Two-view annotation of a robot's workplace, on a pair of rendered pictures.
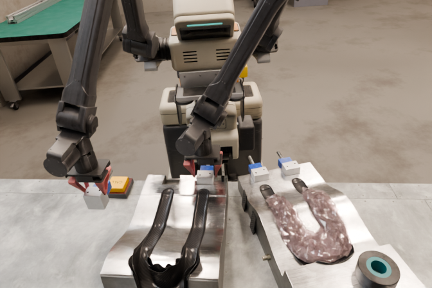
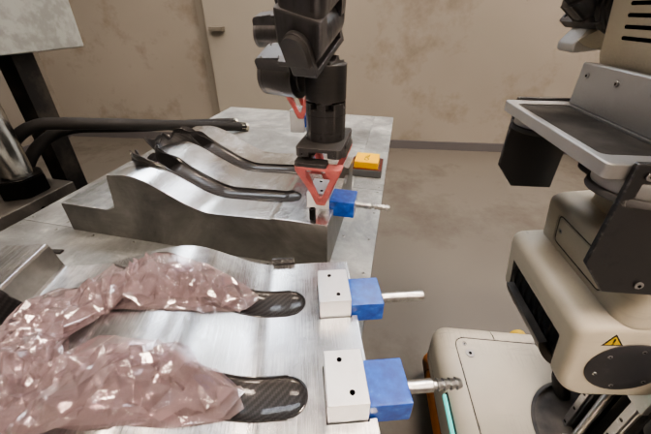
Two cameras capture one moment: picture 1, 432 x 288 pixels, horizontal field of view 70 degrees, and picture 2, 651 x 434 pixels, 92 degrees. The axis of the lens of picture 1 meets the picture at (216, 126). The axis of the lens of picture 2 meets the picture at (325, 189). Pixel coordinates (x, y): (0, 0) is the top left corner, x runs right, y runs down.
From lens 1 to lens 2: 0.96 m
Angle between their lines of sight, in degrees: 79
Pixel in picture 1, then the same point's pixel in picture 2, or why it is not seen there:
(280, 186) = (283, 338)
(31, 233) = not seen: hidden behind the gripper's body
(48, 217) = not seen: hidden behind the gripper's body
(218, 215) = (234, 209)
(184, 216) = (254, 182)
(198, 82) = (602, 105)
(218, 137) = (550, 281)
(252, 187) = (301, 280)
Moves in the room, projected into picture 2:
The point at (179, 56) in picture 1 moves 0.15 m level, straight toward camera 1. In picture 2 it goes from (618, 17) to (507, 17)
